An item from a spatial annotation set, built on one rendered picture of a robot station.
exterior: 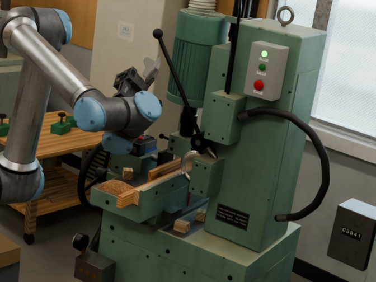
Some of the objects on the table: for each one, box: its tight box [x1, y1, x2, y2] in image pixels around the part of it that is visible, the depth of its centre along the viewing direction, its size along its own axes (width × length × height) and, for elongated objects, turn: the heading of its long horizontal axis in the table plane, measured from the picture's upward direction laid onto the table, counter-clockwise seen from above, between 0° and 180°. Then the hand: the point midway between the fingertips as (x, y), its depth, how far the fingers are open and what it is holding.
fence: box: [138, 174, 190, 206], centre depth 251 cm, size 60×2×6 cm, turn 125°
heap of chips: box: [97, 180, 135, 196], centre depth 236 cm, size 8×12×3 cm
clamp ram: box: [149, 149, 174, 167], centre depth 256 cm, size 9×8×9 cm
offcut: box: [122, 167, 133, 180], centre depth 248 cm, size 3×3×3 cm
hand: (145, 66), depth 226 cm, fingers open, 14 cm apart
